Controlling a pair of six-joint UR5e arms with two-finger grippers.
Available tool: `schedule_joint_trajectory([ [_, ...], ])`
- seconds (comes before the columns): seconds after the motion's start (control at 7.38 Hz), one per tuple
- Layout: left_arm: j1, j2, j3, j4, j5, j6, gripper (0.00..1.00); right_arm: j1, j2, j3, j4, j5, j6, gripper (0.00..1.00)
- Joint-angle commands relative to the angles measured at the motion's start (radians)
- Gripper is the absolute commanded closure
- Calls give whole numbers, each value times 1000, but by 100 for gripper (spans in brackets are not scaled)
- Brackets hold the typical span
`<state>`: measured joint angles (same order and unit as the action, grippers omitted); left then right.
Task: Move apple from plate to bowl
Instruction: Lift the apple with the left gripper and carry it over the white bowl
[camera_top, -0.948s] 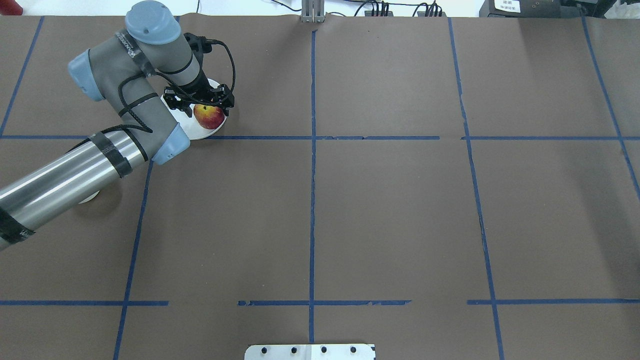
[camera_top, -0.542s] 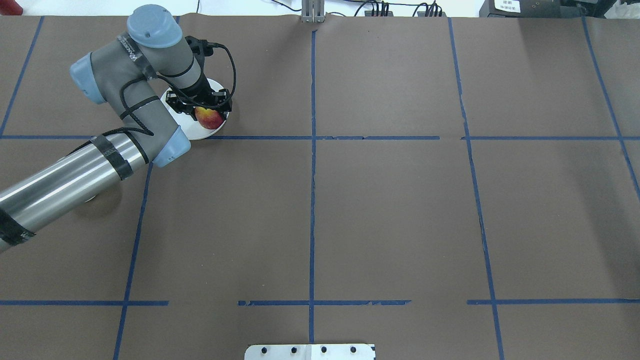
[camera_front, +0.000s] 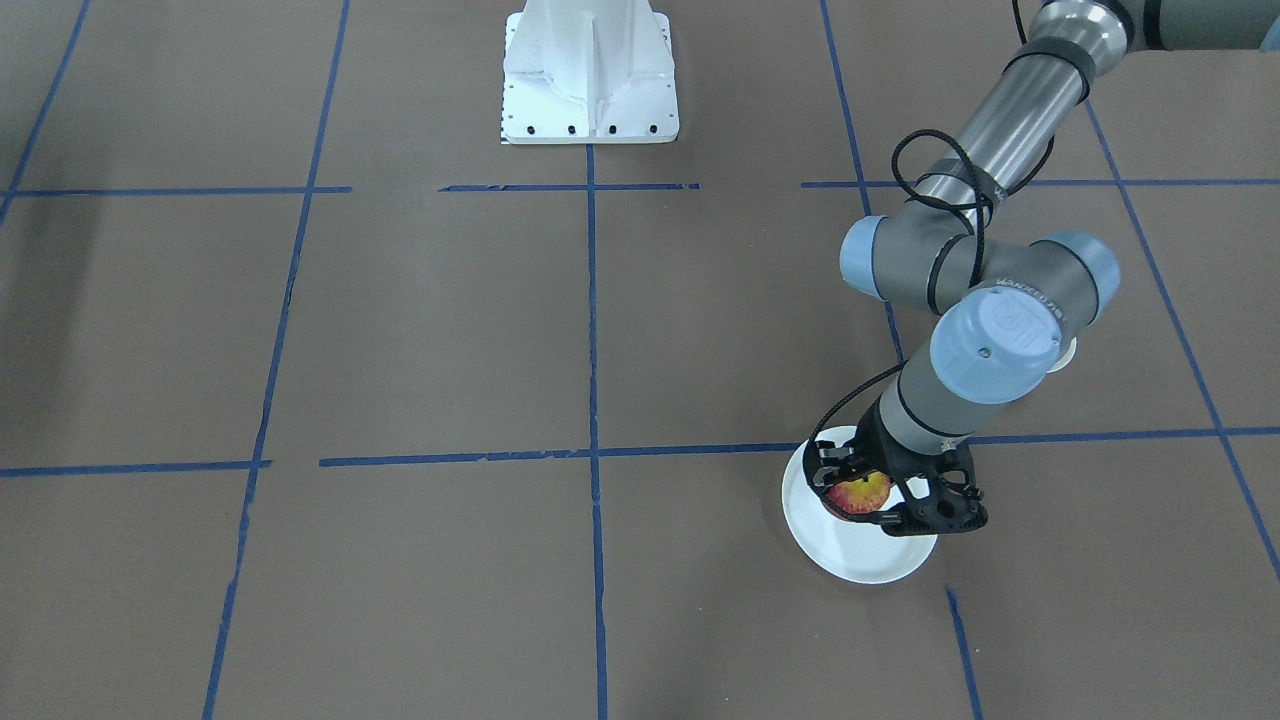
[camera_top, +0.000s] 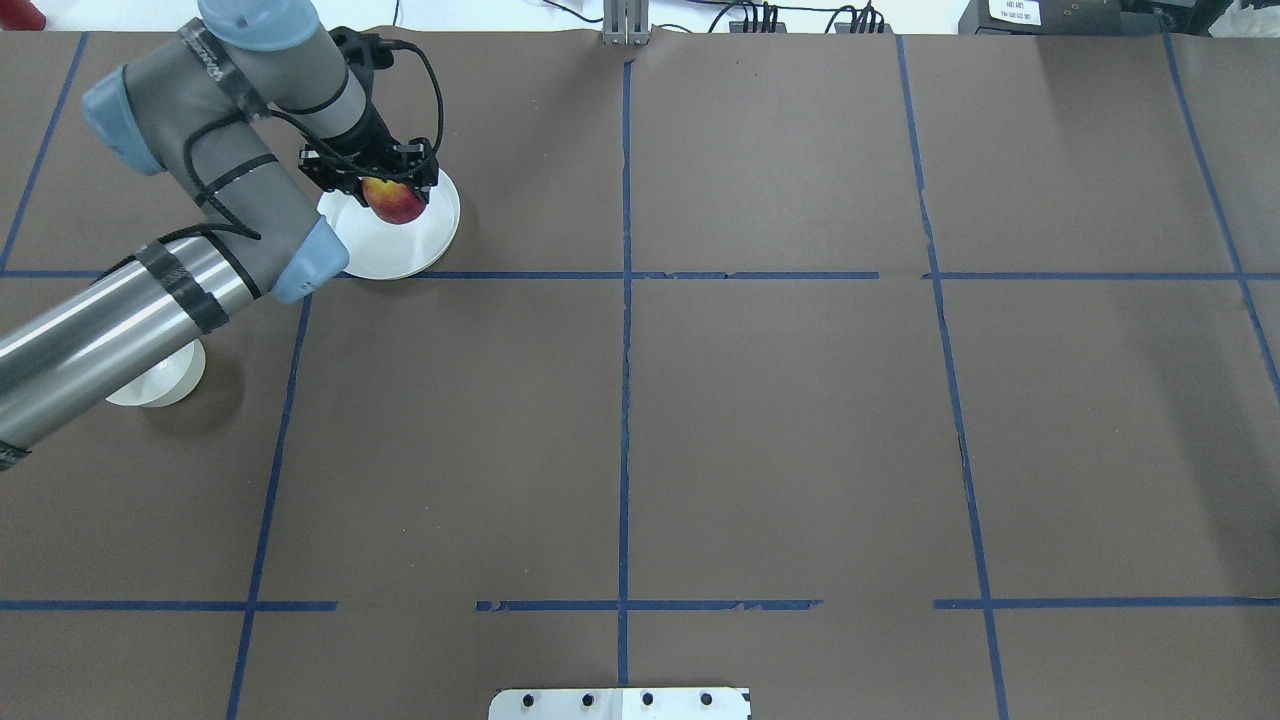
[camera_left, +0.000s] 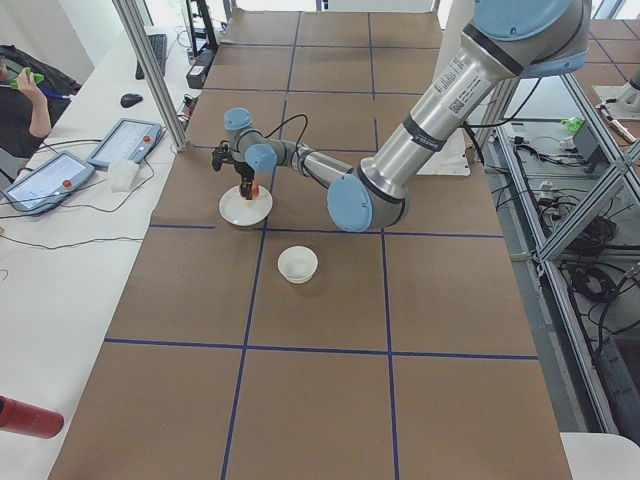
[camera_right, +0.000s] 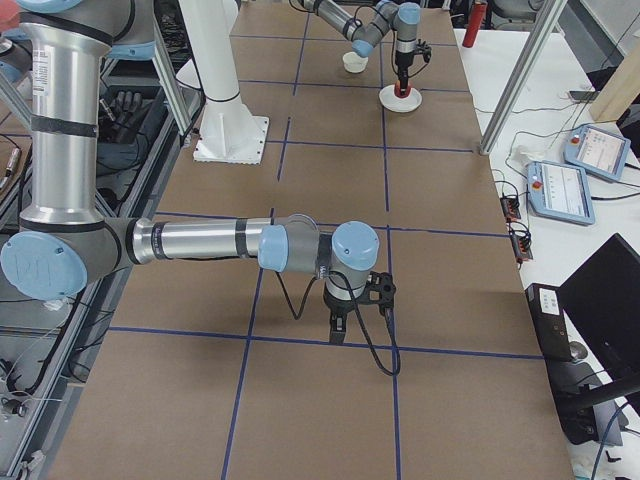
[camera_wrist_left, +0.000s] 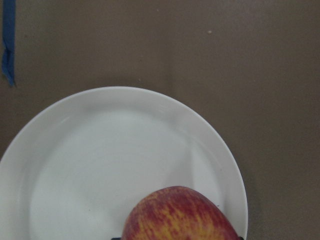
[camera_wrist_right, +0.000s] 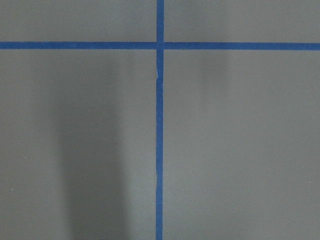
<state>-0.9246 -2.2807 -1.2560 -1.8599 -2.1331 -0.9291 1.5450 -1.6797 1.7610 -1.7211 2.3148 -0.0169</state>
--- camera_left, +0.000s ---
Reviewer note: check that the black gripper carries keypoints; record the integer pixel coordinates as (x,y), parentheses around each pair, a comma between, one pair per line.
(244,174)

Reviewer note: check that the red yellow apple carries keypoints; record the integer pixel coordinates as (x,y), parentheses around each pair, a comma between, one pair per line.
(252,192)

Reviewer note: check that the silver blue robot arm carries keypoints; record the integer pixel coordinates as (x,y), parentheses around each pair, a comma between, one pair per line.
(502,40)

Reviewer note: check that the white plate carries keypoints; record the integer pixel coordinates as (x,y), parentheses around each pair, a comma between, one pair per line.
(240,212)

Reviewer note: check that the white bowl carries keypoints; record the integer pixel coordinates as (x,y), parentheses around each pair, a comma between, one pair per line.
(297,264)

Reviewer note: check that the far blue teach pendant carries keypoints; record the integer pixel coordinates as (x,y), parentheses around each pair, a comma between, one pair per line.
(129,140)

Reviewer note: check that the blue teach pendant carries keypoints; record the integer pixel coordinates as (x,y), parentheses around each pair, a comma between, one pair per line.
(48,185)
(129,140)

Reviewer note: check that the black computer box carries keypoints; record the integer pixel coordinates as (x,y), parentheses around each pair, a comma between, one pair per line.
(197,74)

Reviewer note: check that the white tissue pack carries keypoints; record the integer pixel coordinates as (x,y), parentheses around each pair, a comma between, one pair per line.
(121,175)

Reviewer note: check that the black computer mouse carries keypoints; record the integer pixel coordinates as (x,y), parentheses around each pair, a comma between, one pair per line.
(128,100)

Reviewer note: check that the brown paper table cover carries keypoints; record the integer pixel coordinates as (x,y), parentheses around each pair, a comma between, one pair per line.
(408,354)

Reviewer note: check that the near blue teach pendant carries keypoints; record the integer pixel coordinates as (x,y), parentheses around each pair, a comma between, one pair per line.
(48,185)

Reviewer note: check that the seated person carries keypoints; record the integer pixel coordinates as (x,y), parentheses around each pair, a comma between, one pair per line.
(34,95)

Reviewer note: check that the red bottle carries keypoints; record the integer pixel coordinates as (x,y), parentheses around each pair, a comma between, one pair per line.
(26,419)

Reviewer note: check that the green object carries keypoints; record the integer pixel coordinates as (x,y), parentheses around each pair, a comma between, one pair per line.
(573,124)

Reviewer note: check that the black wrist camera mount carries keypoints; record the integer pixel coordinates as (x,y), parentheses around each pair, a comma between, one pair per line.
(220,156)

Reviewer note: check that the aluminium frame post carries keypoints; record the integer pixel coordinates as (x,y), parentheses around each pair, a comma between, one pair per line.
(134,27)

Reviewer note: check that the aluminium side frame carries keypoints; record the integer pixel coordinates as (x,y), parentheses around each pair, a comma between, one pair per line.
(569,207)

